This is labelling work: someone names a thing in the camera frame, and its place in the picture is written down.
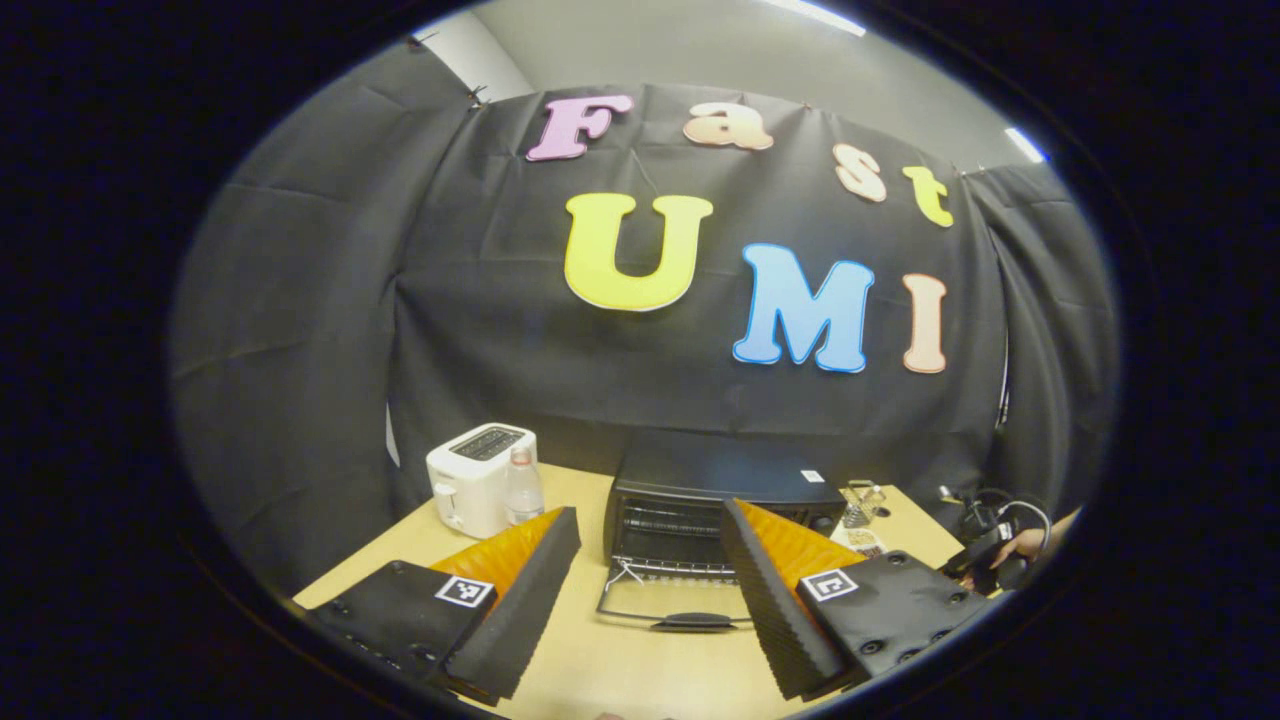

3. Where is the black electric oven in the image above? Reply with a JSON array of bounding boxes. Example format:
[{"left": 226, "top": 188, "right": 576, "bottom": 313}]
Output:
[{"left": 596, "top": 430, "right": 849, "bottom": 634}]

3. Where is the black backdrop cloth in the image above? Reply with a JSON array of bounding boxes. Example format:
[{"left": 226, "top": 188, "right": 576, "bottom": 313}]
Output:
[{"left": 168, "top": 40, "right": 1121, "bottom": 601}]

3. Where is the white toaster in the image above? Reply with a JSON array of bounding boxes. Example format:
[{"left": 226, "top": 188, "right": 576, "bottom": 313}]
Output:
[{"left": 426, "top": 423, "right": 541, "bottom": 541}]

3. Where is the small metal wire rack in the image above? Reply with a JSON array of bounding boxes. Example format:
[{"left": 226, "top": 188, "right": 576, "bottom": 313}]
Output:
[{"left": 840, "top": 479, "right": 889, "bottom": 528}]

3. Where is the oven wire rack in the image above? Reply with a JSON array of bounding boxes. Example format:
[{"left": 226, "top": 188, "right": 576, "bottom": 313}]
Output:
[{"left": 618, "top": 497, "right": 741, "bottom": 581}]

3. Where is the clear plastic water bottle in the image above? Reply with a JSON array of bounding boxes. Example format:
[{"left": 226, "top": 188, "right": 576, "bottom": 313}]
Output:
[{"left": 503, "top": 446, "right": 546, "bottom": 527}]

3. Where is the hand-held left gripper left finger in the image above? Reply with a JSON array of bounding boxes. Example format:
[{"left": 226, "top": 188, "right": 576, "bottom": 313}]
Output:
[{"left": 290, "top": 506, "right": 582, "bottom": 704}]

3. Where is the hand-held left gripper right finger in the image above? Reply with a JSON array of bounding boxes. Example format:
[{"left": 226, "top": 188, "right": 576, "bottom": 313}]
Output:
[{"left": 720, "top": 498, "right": 991, "bottom": 701}]

